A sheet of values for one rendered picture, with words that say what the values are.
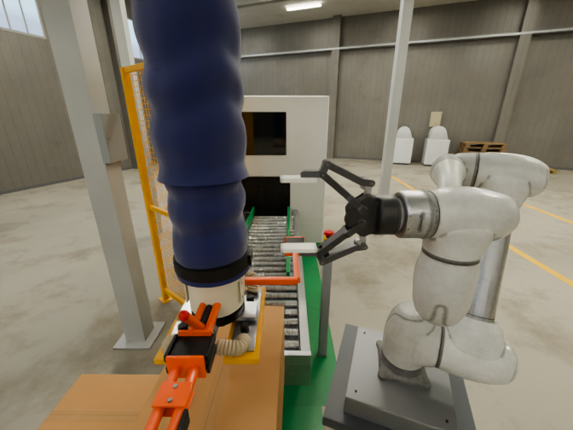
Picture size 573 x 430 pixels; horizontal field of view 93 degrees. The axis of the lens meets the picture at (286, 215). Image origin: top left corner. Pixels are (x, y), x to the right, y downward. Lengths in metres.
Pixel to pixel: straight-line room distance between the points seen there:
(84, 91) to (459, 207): 2.00
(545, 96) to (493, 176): 12.01
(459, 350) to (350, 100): 11.70
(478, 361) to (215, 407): 0.82
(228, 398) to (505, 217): 0.86
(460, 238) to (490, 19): 12.40
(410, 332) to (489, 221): 0.61
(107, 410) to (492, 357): 1.52
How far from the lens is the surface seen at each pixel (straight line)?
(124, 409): 1.63
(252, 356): 0.86
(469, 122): 12.51
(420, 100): 12.29
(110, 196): 2.17
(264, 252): 2.59
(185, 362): 0.71
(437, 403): 1.24
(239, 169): 0.71
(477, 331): 1.12
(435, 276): 0.60
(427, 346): 1.12
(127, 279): 2.41
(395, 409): 1.18
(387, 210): 0.50
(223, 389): 1.04
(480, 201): 0.57
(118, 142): 2.17
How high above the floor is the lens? 1.75
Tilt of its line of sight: 20 degrees down
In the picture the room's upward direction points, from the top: straight up
